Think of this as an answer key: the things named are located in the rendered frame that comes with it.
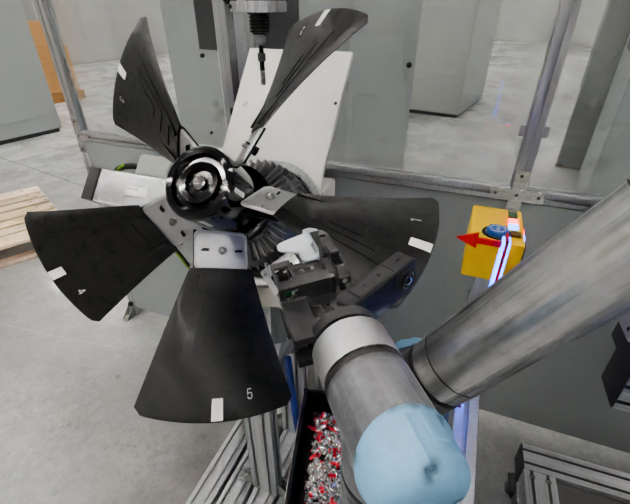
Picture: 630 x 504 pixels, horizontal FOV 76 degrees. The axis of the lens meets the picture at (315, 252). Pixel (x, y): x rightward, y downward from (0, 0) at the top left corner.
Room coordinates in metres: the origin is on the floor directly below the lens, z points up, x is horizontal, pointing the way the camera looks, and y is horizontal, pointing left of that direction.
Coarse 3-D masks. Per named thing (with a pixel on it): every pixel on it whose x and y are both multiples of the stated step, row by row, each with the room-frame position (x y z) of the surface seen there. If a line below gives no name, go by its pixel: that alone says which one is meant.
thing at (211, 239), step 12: (204, 240) 0.55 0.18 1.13; (216, 240) 0.56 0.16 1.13; (228, 240) 0.57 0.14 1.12; (240, 240) 0.58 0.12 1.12; (204, 252) 0.54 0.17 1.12; (216, 252) 0.55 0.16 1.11; (228, 252) 0.56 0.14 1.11; (204, 264) 0.52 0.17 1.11; (216, 264) 0.53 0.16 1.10; (228, 264) 0.54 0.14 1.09; (240, 264) 0.55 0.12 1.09
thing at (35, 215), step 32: (32, 224) 0.62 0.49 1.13; (64, 224) 0.61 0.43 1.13; (96, 224) 0.60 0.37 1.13; (128, 224) 0.60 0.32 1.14; (64, 256) 0.60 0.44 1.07; (96, 256) 0.59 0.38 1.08; (128, 256) 0.60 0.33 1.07; (160, 256) 0.61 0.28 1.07; (64, 288) 0.59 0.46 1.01; (96, 288) 0.59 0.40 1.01; (128, 288) 0.59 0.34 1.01; (96, 320) 0.57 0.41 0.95
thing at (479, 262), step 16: (480, 208) 0.80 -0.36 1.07; (496, 208) 0.80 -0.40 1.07; (480, 224) 0.72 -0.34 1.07; (512, 240) 0.66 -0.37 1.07; (464, 256) 0.68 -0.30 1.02; (480, 256) 0.66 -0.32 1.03; (496, 256) 0.65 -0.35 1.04; (512, 256) 0.64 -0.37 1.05; (464, 272) 0.67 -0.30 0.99; (480, 272) 0.66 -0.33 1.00
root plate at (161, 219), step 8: (160, 200) 0.61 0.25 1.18; (144, 208) 0.61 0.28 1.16; (152, 208) 0.61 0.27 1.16; (168, 208) 0.61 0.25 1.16; (152, 216) 0.61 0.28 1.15; (160, 216) 0.61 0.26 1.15; (168, 216) 0.61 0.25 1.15; (176, 216) 0.61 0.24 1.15; (160, 224) 0.61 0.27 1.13; (168, 224) 0.61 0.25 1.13; (176, 224) 0.61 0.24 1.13; (184, 224) 0.61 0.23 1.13; (192, 224) 0.62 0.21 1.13; (168, 232) 0.61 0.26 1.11; (176, 232) 0.61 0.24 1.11; (184, 232) 0.61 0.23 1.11; (192, 232) 0.62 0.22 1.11; (176, 240) 0.61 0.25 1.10; (184, 240) 0.61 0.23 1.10
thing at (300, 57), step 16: (320, 16) 0.77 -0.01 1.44; (336, 16) 0.73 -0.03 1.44; (352, 16) 0.69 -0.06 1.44; (288, 32) 0.85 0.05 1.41; (304, 32) 0.78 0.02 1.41; (320, 32) 0.72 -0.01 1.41; (336, 32) 0.68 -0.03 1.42; (352, 32) 0.66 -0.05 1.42; (288, 48) 0.80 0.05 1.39; (304, 48) 0.72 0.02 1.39; (320, 48) 0.68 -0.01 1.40; (336, 48) 0.65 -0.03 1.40; (288, 64) 0.74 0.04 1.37; (304, 64) 0.67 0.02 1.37; (288, 80) 0.68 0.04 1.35; (272, 96) 0.69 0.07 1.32; (288, 96) 0.64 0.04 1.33; (272, 112) 0.64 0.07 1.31; (256, 128) 0.66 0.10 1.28
